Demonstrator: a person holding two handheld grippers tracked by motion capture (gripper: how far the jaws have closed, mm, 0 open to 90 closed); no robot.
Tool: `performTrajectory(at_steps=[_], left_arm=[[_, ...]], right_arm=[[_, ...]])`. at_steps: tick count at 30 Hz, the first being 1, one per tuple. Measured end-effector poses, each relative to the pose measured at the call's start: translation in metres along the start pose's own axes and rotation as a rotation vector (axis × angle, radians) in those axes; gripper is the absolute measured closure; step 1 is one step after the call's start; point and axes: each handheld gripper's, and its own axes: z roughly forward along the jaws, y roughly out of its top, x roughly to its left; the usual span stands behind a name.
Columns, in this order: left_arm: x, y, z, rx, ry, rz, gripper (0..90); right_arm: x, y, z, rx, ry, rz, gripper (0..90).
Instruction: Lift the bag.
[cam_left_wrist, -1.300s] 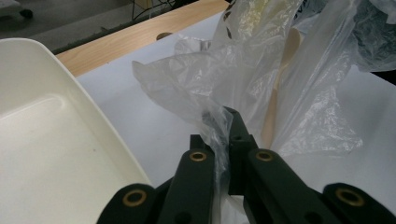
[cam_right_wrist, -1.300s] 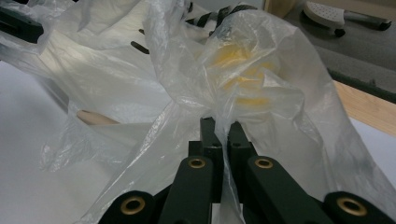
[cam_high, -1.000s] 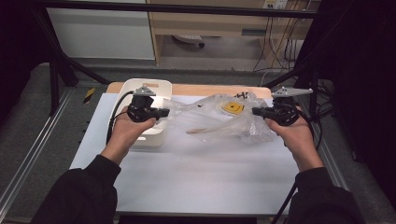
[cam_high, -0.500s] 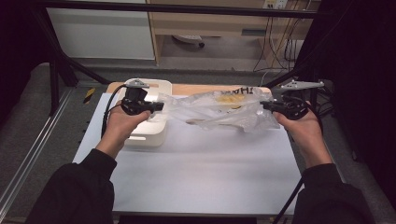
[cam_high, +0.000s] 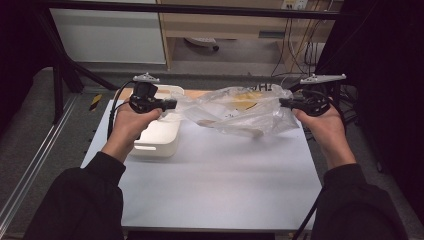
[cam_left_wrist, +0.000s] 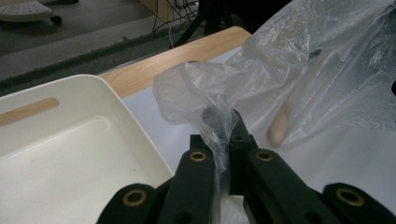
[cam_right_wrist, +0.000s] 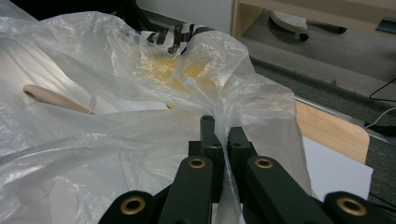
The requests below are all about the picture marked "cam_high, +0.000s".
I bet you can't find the grey chair base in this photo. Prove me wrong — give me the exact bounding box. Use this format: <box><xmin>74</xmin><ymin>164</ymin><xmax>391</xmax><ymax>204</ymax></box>
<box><xmin>183</xmin><ymin>36</ymin><xmax>221</xmax><ymax>52</ymax></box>

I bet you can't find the bundle of hanging cables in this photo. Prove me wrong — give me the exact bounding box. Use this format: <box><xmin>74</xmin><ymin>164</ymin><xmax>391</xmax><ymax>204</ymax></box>
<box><xmin>270</xmin><ymin>16</ymin><xmax>327</xmax><ymax>78</ymax></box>

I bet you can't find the white wall socket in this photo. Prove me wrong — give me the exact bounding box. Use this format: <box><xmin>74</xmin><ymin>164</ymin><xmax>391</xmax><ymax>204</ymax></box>
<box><xmin>281</xmin><ymin>0</ymin><xmax>310</xmax><ymax>11</ymax></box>

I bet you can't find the yellow black tape strip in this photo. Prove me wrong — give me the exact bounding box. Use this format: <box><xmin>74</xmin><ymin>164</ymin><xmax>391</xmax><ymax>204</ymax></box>
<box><xmin>88</xmin><ymin>93</ymin><xmax>103</xmax><ymax>112</ymax></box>

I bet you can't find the light wooden desk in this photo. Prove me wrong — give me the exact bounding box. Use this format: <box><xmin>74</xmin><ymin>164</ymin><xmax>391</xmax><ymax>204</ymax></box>
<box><xmin>156</xmin><ymin>0</ymin><xmax>344</xmax><ymax>72</ymax></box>

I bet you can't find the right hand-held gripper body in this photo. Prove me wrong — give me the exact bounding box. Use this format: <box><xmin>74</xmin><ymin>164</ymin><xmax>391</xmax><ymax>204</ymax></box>
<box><xmin>292</xmin><ymin>73</ymin><xmax>347</xmax><ymax>117</ymax></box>

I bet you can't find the person's left hand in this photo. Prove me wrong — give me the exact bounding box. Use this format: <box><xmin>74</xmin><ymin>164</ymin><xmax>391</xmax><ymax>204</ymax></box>
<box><xmin>101</xmin><ymin>106</ymin><xmax>164</xmax><ymax>164</ymax></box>

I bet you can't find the white plastic basin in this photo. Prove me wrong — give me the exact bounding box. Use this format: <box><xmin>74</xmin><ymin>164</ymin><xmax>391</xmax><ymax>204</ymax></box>
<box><xmin>129</xmin><ymin>84</ymin><xmax>185</xmax><ymax>159</ymax></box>

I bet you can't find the white cabinet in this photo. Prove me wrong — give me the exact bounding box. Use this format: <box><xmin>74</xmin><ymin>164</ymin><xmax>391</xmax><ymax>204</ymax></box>
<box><xmin>49</xmin><ymin>7</ymin><xmax>167</xmax><ymax>65</ymax></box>

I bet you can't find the black curtain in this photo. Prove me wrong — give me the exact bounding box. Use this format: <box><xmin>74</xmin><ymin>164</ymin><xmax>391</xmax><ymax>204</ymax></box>
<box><xmin>314</xmin><ymin>0</ymin><xmax>424</xmax><ymax>216</ymax></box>

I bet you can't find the black metal stand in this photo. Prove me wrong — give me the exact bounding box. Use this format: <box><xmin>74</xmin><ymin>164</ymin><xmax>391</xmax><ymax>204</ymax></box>
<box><xmin>33</xmin><ymin>9</ymin><xmax>118</xmax><ymax>125</ymax></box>

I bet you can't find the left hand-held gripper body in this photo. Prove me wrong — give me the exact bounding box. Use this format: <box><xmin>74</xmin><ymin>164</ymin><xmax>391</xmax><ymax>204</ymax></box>
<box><xmin>128</xmin><ymin>72</ymin><xmax>168</xmax><ymax>115</ymax></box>

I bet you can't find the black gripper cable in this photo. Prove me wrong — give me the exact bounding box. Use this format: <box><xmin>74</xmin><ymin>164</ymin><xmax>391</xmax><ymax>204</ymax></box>
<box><xmin>301</xmin><ymin>88</ymin><xmax>348</xmax><ymax>135</ymax></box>
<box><xmin>106</xmin><ymin>79</ymin><xmax>136</xmax><ymax>141</ymax></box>

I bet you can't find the person's right hand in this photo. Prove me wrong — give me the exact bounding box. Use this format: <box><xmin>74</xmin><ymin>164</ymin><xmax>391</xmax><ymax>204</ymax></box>
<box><xmin>292</xmin><ymin>103</ymin><xmax>357</xmax><ymax>170</ymax></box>

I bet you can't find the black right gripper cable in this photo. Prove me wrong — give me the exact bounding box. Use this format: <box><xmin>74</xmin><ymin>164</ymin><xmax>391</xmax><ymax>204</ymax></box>
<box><xmin>301</xmin><ymin>88</ymin><xmax>348</xmax><ymax>135</ymax></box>

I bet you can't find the black metal frame bar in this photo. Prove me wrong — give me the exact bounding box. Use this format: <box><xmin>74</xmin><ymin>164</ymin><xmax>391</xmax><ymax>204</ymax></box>
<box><xmin>33</xmin><ymin>0</ymin><xmax>349</xmax><ymax>21</ymax></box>

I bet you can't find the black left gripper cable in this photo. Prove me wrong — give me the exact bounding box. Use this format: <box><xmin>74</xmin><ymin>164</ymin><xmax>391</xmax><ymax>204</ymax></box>
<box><xmin>106</xmin><ymin>79</ymin><xmax>136</xmax><ymax>141</ymax></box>

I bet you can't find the clear smiley-print plastic bag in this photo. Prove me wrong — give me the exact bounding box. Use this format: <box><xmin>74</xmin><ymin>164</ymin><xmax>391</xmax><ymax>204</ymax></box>
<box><xmin>172</xmin><ymin>83</ymin><xmax>300</xmax><ymax>139</ymax></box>

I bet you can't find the aluminium rail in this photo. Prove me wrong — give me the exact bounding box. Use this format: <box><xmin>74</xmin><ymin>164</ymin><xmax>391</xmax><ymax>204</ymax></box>
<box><xmin>0</xmin><ymin>94</ymin><xmax>80</xmax><ymax>232</ymax></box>

